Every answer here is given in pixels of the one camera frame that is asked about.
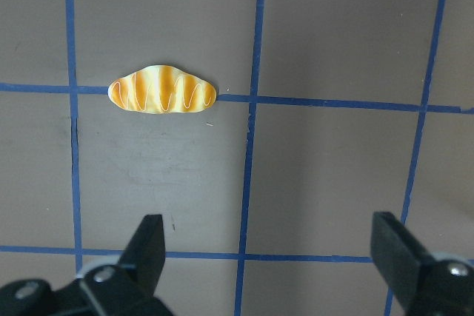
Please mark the yellow toy bread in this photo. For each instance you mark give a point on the yellow toy bread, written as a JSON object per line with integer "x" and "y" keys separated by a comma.
{"x": 162, "y": 89}

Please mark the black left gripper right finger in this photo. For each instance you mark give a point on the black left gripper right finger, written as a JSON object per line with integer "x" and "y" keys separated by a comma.
{"x": 423, "y": 282}

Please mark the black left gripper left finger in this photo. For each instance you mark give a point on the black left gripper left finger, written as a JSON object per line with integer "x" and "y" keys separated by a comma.
{"x": 127, "y": 286}

